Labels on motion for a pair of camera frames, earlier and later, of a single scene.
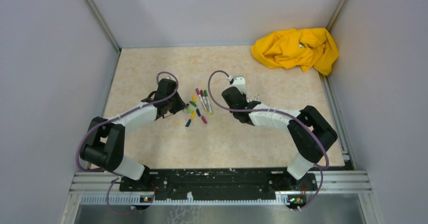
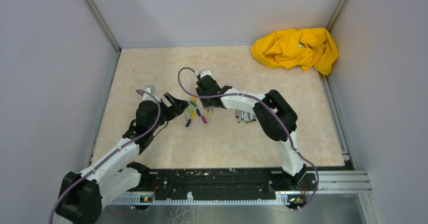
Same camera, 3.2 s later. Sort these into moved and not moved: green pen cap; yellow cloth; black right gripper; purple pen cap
Moved: black right gripper
Not moved: yellow cloth; green pen cap; purple pen cap
